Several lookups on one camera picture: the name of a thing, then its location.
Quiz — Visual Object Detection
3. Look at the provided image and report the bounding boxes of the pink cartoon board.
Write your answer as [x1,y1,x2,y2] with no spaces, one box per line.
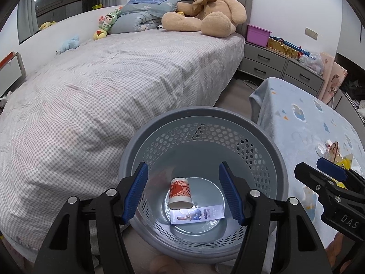
[318,52,348,103]

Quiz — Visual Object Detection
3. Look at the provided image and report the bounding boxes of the grey perforated plastic basket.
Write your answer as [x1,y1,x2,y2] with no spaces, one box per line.
[118,106,286,264]

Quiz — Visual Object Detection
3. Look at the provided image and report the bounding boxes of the purple plastic box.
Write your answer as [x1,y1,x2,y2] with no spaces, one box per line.
[247,24,272,47]

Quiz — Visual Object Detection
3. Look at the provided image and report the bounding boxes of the green hooded plush doll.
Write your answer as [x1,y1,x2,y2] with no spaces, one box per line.
[98,9,122,32]

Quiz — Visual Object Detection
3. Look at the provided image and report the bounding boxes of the red patterned paper cup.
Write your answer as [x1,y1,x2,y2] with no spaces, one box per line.
[168,177,196,209]

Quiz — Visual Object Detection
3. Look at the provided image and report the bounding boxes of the dark furniture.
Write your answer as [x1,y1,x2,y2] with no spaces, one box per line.
[336,52,365,112]

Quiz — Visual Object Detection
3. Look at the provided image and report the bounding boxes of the dark window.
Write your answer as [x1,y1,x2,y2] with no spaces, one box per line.
[18,0,115,45]

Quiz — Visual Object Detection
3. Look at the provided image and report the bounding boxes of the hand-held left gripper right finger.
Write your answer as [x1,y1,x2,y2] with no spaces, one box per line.
[218,161,333,274]

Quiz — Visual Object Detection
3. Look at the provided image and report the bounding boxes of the folded light blue quilt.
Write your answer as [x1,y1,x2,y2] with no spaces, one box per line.
[110,0,183,34]

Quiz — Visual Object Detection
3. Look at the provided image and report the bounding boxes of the clear plastic bag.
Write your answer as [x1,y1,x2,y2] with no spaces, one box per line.
[298,53,324,73]

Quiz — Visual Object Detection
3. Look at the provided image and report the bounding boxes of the small purple white carton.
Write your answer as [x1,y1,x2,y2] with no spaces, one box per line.
[170,205,225,225]

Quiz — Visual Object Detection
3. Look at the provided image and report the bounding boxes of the light blue plush toy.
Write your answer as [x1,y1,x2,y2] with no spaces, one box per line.
[56,36,81,55]

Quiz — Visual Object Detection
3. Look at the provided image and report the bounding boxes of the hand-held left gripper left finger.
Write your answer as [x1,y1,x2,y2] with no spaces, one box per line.
[34,162,149,274]

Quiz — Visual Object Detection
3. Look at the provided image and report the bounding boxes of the gold gift box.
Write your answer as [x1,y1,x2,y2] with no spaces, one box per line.
[267,38,300,58]

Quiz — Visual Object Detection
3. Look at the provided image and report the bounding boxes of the red white snack packet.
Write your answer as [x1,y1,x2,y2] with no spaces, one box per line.
[327,139,342,160]

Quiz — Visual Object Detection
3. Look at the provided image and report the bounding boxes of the person's right hand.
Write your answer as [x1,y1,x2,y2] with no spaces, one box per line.
[332,231,365,266]

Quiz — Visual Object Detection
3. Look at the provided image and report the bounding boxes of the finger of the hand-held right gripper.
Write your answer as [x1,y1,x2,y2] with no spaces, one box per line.
[316,158,365,190]
[294,162,347,206]

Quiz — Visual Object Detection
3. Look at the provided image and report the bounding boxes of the grey drawer cabinet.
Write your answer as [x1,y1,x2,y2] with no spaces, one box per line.
[239,41,288,77]
[282,55,326,93]

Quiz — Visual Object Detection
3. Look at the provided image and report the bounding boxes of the grey checkered bed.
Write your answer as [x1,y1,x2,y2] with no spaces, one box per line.
[0,0,254,253]

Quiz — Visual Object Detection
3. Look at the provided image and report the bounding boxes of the grey white side cabinet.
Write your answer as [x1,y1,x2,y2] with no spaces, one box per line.
[0,52,26,97]

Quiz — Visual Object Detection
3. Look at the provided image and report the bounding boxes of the light blue printed blanket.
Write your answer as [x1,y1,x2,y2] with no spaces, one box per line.
[249,77,365,274]

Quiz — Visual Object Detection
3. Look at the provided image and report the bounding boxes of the large beige teddy bear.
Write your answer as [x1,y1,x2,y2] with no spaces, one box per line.
[162,0,247,38]

